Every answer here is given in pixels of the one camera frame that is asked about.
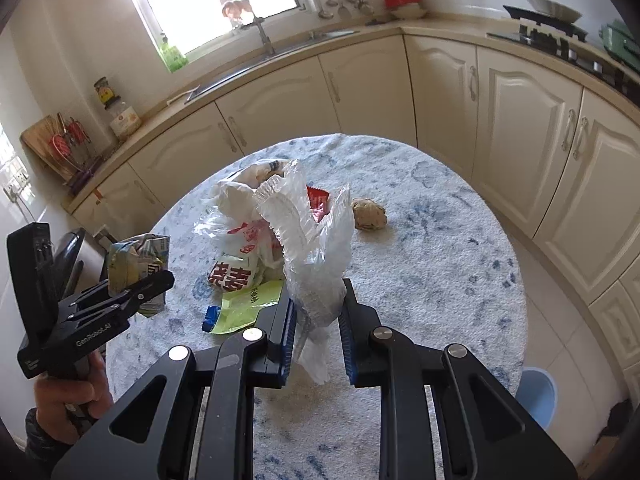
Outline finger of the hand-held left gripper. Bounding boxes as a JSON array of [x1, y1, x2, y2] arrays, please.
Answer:
[[59, 280, 112, 312], [64, 269, 177, 323]]

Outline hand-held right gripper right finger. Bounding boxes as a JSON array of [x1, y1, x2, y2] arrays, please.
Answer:
[[336, 277, 578, 480]]

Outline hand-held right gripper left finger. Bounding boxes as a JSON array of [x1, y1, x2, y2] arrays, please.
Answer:
[[50, 295, 301, 480]]

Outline green drink carton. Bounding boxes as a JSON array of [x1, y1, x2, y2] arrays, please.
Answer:
[[106, 234, 171, 318]]

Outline white bag with red print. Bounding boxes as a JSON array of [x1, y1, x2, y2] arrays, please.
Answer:
[[194, 210, 290, 295]]

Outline clear plastic bag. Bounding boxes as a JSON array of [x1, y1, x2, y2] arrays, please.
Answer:
[[252, 159, 353, 386]]

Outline white tissue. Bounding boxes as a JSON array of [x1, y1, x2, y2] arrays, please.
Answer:
[[206, 180, 262, 222]]

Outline light blue waste bin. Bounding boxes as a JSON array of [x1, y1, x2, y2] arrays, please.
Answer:
[[515, 367, 558, 431]]

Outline person's left hand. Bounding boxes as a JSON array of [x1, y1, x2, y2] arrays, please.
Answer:
[[32, 350, 115, 446]]

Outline dark grey appliance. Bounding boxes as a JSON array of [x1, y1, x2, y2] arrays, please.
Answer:
[[50, 227, 108, 306]]

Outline yellow-green wrapper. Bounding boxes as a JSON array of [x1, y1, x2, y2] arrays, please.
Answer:
[[209, 280, 286, 336]]

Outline small blue wrapper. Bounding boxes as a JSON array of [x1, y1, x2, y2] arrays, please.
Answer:
[[201, 305, 224, 332]]

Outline dark utensil rack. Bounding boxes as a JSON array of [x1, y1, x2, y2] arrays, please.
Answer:
[[65, 155, 108, 196]]

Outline blue white patterned tablecloth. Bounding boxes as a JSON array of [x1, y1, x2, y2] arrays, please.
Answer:
[[102, 132, 528, 480]]

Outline wooden cutting board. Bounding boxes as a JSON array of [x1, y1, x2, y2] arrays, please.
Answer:
[[20, 115, 76, 181]]

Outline crumpled brown paper ball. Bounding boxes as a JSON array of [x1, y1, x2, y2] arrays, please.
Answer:
[[351, 197, 388, 232]]

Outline red snack wrapper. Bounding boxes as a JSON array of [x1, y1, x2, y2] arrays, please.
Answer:
[[306, 185, 331, 223]]

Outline red kitchen utensils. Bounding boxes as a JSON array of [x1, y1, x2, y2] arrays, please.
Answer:
[[47, 112, 93, 171]]

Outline clear wrapper with blue print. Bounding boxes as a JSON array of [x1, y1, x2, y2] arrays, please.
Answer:
[[227, 159, 292, 186]]

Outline clear jar orange label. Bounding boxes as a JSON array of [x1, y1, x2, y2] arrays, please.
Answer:
[[109, 100, 142, 142]]

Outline dark lidded jar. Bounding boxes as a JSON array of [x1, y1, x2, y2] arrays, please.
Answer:
[[93, 76, 115, 110]]

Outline green dish soap bottle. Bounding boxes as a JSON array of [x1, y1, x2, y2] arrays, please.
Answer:
[[159, 34, 190, 72]]

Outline steel kitchen sink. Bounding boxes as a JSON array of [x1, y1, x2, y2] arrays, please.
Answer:
[[185, 30, 361, 103]]

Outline metal faucet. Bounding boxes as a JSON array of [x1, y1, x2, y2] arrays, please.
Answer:
[[250, 16, 277, 57]]

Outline brown cardboard box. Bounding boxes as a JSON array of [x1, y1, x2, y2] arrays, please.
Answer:
[[585, 435, 626, 466]]

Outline row of cream cabinet doors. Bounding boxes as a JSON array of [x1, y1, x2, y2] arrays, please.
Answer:
[[65, 35, 640, 401]]

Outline black cloth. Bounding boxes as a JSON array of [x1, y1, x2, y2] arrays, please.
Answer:
[[607, 400, 637, 436]]

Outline brown fuzzy object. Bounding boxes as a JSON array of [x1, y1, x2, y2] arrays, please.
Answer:
[[222, 0, 256, 23]]

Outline kitchen window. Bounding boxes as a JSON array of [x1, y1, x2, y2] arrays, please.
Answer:
[[117, 0, 311, 58]]

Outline red lidded white container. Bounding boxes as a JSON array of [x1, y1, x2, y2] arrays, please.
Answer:
[[384, 0, 428, 21]]

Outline black gas stove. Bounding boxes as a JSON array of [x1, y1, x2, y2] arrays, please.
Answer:
[[487, 5, 640, 92]]

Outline metal wok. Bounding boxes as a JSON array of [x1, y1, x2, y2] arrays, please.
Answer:
[[522, 0, 583, 23]]

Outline green cooking pot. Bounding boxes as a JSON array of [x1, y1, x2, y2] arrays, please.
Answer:
[[600, 20, 640, 73]]

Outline white wall socket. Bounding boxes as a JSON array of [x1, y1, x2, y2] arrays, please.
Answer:
[[2, 157, 33, 203]]

